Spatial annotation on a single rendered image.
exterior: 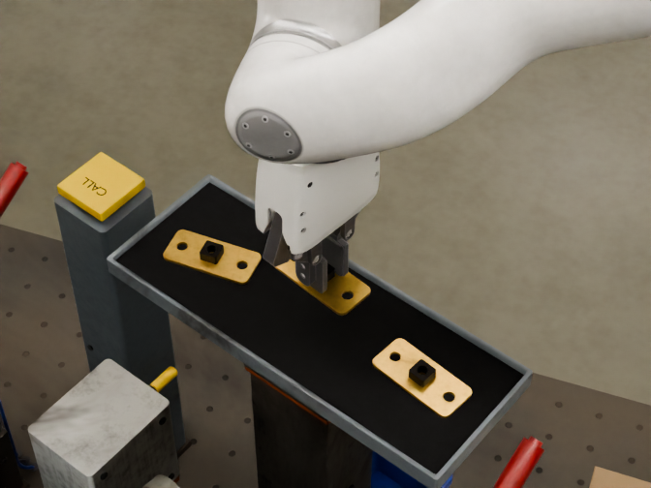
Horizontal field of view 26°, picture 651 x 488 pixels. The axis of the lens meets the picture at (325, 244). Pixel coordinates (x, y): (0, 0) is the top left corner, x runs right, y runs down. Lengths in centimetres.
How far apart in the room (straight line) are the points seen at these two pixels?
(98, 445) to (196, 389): 54
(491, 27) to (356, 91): 9
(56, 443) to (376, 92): 50
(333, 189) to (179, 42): 224
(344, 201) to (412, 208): 181
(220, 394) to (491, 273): 115
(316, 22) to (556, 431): 90
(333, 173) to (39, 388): 81
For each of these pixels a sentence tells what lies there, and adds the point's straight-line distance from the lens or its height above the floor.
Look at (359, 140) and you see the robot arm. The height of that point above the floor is 150.
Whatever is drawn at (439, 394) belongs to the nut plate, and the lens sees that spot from 118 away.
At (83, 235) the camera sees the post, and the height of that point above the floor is 112.
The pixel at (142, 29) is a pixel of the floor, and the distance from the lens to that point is 333.
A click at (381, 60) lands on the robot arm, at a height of 155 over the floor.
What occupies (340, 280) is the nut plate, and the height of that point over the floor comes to 122.
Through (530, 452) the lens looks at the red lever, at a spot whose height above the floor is 115.
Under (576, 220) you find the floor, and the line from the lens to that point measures 292.
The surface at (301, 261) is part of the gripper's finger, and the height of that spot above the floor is 127.
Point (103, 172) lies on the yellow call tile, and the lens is 136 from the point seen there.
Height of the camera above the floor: 212
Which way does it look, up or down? 49 degrees down
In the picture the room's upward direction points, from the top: straight up
